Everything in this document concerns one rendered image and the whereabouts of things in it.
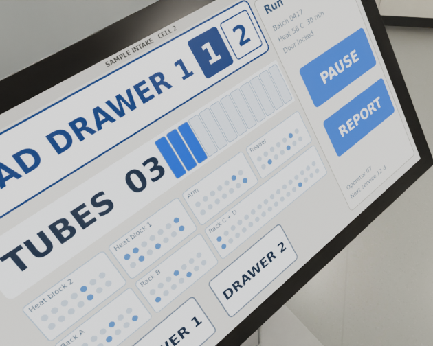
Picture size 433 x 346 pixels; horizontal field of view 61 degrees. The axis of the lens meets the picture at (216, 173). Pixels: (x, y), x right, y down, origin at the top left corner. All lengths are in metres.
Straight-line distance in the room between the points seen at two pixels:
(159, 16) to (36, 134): 0.14
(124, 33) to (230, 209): 0.18
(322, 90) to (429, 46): 2.09
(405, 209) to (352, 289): 0.42
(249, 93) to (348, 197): 0.17
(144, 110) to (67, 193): 0.09
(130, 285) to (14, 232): 0.10
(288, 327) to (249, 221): 1.02
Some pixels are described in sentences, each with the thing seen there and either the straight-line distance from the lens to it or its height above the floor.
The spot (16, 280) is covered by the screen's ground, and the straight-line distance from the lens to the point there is 0.32.
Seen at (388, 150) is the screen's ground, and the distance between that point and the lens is 0.47.
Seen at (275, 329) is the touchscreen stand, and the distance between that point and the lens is 1.35.
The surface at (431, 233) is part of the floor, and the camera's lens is 1.66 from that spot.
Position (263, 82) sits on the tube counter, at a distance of 0.36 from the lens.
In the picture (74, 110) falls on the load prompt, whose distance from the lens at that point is 0.31.
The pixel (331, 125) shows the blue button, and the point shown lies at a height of 1.06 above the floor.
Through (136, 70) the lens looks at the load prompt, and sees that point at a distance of 0.32.
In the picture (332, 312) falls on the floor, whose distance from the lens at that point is 1.43.
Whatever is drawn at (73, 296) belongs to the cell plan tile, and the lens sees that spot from 0.33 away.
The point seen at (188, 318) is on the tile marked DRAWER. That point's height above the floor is 1.01.
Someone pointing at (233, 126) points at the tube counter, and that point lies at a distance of 0.34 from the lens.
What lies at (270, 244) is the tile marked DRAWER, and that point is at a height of 1.01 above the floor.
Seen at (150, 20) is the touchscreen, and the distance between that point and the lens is 0.33.
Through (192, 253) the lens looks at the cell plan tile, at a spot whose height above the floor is 1.05.
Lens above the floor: 1.35
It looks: 54 degrees down
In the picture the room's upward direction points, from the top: 9 degrees counter-clockwise
